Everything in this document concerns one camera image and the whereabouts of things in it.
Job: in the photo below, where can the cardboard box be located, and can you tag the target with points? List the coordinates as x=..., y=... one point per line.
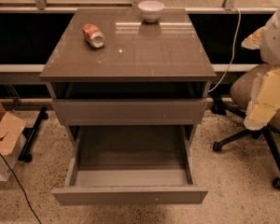
x=11, y=141

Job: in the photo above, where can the open grey drawer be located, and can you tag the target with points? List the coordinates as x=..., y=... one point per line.
x=130, y=165

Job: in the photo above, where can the white ceramic bowl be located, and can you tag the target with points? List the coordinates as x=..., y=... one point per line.
x=151, y=11

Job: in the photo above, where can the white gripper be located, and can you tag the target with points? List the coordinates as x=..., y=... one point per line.
x=276, y=41

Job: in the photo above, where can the brown office chair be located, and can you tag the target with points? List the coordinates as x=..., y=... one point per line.
x=240, y=93

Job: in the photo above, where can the grey drawer cabinet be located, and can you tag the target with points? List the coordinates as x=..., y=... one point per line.
x=152, y=74

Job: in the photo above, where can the black metal stand leg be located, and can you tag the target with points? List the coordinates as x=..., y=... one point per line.
x=30, y=134

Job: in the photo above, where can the red coke can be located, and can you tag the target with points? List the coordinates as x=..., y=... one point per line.
x=93, y=35

